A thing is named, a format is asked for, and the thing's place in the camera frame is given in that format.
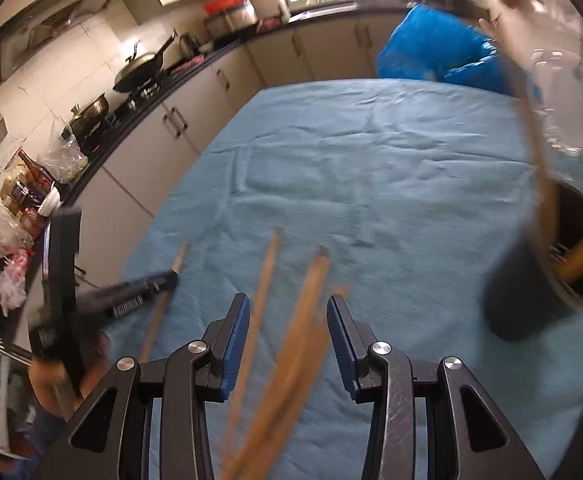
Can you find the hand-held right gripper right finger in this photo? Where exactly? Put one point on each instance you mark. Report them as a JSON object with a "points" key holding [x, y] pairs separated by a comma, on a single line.
{"points": [[342, 345]]}

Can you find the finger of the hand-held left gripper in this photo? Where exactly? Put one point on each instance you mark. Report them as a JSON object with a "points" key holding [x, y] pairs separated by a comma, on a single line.
{"points": [[136, 292]]}

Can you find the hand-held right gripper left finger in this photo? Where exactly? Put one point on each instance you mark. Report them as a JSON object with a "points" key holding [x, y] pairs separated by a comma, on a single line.
{"points": [[236, 340]]}

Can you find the bunch of wooden chopsticks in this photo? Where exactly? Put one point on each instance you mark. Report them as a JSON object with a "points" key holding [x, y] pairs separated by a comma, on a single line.
{"points": [[316, 280]]}

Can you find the dark round utensil cup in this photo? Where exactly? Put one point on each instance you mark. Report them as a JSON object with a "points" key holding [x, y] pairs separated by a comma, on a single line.
{"points": [[521, 305]]}

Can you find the person's left hand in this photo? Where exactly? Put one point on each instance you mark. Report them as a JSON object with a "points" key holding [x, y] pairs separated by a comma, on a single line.
{"points": [[46, 385]]}

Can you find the small white bowl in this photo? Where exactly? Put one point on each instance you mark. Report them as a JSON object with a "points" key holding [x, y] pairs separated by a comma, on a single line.
{"points": [[50, 204]]}

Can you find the cluster of sauce bottles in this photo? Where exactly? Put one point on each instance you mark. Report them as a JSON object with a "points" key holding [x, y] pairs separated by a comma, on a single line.
{"points": [[26, 185]]}

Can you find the clear plastic food bag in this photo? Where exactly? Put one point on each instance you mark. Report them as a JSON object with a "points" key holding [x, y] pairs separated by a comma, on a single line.
{"points": [[63, 155]]}

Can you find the steel cooking pot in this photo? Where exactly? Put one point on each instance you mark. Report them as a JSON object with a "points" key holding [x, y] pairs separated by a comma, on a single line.
{"points": [[88, 117]]}

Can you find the cream lower kitchen cabinets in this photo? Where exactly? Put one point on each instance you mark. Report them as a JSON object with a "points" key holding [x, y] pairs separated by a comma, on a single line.
{"points": [[181, 125]]}

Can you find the gas stove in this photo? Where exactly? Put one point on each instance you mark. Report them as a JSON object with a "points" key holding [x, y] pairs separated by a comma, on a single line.
{"points": [[136, 97]]}

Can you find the blue towel cloth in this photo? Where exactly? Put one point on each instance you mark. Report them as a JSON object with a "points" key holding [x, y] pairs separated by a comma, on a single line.
{"points": [[371, 160]]}

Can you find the black wok with lid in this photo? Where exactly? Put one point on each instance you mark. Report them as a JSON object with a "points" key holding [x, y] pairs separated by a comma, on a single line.
{"points": [[139, 67]]}

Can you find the raw pink meat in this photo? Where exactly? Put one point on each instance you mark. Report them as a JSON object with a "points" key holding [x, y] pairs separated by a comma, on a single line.
{"points": [[189, 62], [270, 22]]}

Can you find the range hood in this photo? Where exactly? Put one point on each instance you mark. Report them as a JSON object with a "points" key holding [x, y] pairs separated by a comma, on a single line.
{"points": [[46, 25]]}

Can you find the steel kettle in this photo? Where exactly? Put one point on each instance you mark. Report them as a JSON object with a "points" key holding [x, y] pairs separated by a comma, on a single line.
{"points": [[190, 45]]}

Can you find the black kitchen countertop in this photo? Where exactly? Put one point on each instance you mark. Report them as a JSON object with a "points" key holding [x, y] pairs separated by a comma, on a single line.
{"points": [[221, 50]]}

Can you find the red plastic basin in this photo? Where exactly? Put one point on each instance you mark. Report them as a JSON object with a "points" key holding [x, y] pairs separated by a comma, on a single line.
{"points": [[224, 2]]}

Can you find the blue plastic bag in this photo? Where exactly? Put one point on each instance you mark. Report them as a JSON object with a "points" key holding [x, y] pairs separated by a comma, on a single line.
{"points": [[431, 45]]}

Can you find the clear glass mug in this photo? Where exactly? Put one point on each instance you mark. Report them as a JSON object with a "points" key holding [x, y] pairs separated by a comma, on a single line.
{"points": [[561, 105]]}

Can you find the steel kitchen sink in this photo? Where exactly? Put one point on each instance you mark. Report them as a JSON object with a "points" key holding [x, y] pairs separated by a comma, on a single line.
{"points": [[321, 9]]}

